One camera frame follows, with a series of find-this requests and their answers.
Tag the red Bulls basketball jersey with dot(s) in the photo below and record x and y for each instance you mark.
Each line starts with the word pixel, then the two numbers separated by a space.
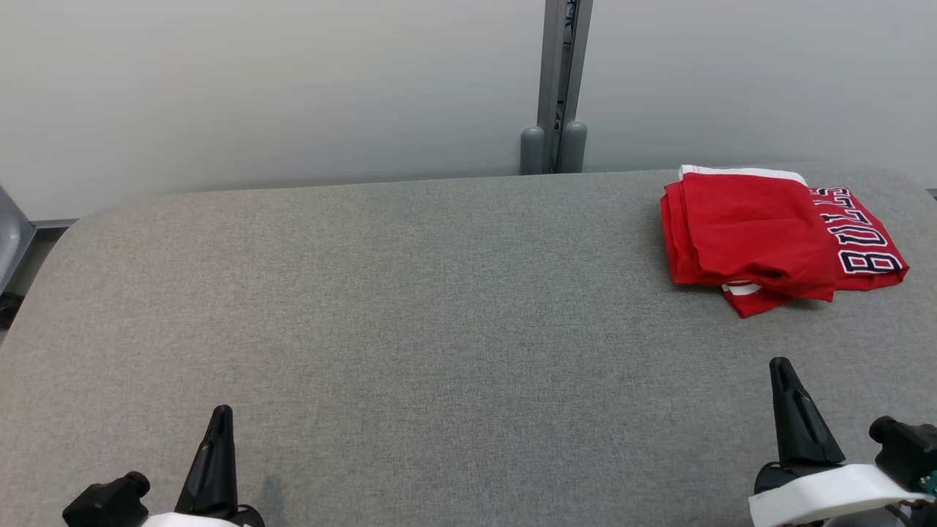
pixel 867 241

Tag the black castor wheel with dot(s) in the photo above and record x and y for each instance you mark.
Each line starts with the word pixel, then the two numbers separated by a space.
pixel 7 311

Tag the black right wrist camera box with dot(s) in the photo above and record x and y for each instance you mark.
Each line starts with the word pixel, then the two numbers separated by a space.
pixel 904 450

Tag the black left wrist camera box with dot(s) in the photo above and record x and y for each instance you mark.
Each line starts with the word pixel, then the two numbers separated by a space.
pixel 106 505

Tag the teal right camera connector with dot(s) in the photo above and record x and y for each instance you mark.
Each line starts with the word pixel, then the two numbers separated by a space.
pixel 930 483

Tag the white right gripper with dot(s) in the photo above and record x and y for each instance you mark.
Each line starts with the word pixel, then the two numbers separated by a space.
pixel 820 494

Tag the grey metal partition post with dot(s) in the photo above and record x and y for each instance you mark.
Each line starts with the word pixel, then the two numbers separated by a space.
pixel 550 73

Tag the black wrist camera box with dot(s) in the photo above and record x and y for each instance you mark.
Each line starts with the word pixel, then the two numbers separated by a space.
pixel 904 450
pixel 106 505

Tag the red shorts with white stripe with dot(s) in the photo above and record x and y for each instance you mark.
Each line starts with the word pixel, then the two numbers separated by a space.
pixel 747 227

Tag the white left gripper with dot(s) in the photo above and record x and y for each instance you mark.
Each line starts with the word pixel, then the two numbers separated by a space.
pixel 198 521

